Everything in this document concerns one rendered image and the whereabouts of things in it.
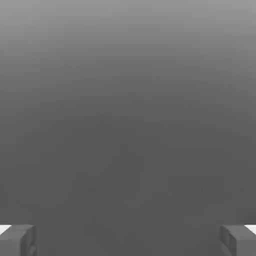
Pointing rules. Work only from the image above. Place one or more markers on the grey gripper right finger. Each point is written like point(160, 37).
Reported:
point(242, 242)

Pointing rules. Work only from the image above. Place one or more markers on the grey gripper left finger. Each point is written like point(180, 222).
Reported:
point(14, 242)

